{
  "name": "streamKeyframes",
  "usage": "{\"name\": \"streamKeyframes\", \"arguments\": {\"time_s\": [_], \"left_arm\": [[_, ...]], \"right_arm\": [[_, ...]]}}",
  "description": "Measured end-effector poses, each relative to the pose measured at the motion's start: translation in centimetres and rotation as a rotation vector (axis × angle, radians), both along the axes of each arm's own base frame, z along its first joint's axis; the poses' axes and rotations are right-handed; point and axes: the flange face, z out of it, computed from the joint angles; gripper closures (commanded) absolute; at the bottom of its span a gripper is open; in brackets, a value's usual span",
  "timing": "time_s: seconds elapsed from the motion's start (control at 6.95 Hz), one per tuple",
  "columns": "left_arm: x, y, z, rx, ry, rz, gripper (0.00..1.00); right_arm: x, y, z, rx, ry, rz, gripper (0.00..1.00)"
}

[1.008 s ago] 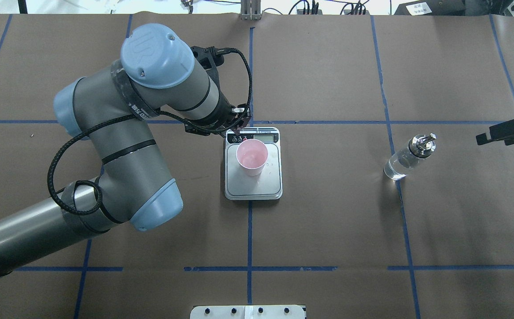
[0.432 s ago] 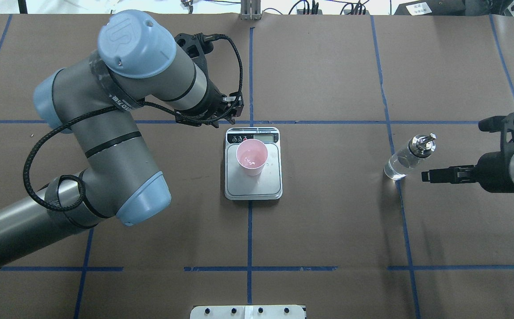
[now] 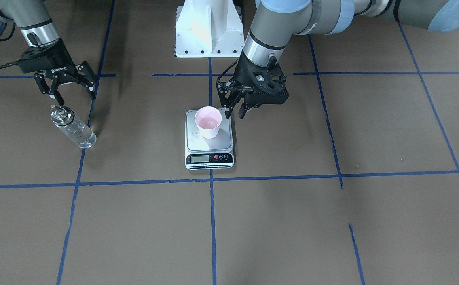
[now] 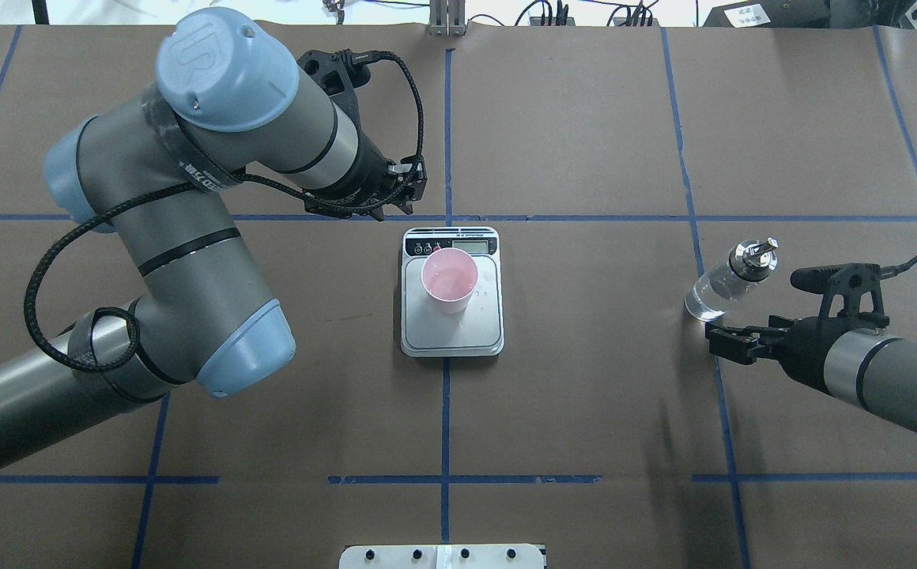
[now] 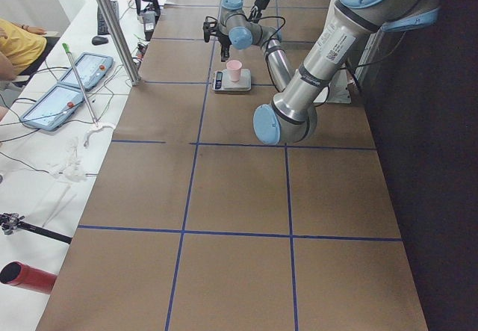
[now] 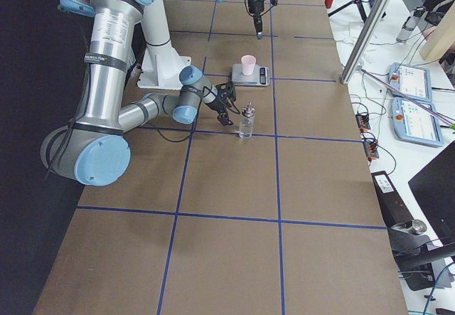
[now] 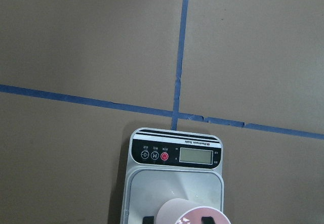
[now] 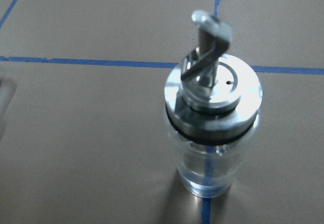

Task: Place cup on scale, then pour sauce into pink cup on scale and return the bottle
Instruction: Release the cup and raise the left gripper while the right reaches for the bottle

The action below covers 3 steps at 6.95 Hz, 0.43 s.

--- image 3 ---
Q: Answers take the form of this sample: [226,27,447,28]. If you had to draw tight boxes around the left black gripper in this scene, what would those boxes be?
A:
[216,53,289,119]

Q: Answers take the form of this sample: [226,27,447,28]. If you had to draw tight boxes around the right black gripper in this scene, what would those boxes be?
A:
[18,38,97,106]

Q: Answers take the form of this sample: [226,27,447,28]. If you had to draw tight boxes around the pink plastic cup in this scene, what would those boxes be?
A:
[195,106,222,139]

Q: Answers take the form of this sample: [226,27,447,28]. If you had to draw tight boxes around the clear glass sauce bottle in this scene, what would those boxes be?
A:
[50,104,97,148]

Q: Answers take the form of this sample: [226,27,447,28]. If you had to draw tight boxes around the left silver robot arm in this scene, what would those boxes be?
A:
[216,0,459,118]

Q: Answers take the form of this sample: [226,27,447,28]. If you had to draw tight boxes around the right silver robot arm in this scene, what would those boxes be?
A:
[0,0,96,105]

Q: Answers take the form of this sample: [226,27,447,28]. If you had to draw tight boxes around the digital kitchen scale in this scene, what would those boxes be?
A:
[185,109,235,170]

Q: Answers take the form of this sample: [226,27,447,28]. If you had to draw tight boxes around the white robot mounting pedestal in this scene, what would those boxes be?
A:
[174,0,245,58]

